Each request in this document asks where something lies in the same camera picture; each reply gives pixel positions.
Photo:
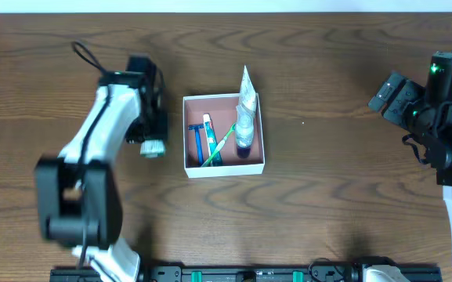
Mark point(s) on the green white soap packet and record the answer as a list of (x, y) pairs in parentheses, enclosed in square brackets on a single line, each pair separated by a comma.
[(153, 148)]

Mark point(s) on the black mounting rail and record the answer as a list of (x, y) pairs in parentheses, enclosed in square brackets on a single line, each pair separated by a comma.
[(322, 269)]

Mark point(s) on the teal toothpaste tube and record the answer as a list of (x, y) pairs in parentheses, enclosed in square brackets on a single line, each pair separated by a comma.
[(211, 140)]

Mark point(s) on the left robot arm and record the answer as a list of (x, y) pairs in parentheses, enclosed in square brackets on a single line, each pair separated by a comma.
[(78, 202)]

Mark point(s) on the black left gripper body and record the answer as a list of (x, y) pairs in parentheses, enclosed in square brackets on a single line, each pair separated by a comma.
[(147, 131)]

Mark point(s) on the clear pump bottle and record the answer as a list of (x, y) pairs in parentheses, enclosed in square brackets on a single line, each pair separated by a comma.
[(244, 131)]

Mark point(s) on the blue disposable razor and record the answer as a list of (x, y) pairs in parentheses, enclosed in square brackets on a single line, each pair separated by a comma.
[(196, 128)]

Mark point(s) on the green white toothbrush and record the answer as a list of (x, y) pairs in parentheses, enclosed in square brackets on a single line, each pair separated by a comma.
[(219, 146)]

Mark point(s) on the white floral shampoo tube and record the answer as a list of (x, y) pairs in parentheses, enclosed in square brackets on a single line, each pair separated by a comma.
[(248, 95)]

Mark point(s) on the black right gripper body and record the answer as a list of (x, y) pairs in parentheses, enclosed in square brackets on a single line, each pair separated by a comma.
[(395, 100)]

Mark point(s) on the white cardboard box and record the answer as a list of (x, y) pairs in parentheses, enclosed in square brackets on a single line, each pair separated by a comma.
[(222, 109)]

